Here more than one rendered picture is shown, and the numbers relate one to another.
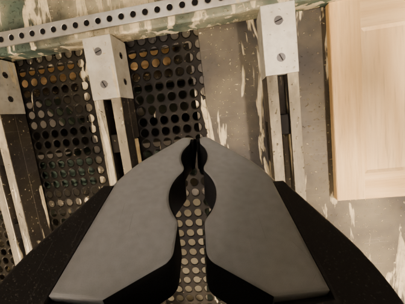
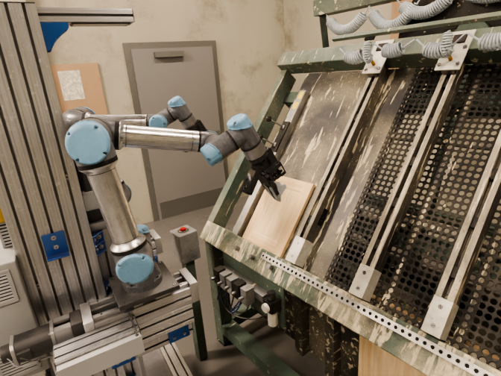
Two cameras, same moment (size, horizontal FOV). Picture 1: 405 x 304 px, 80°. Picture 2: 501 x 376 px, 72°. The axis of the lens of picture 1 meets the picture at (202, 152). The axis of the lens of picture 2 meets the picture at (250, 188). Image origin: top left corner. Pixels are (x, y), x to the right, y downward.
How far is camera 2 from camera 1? 1.24 m
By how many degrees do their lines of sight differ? 57
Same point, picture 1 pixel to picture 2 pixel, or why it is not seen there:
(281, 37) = (294, 249)
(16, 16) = (394, 339)
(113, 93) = (362, 266)
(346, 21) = (279, 247)
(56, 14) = (370, 323)
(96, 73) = (364, 279)
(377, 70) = (279, 226)
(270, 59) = (300, 244)
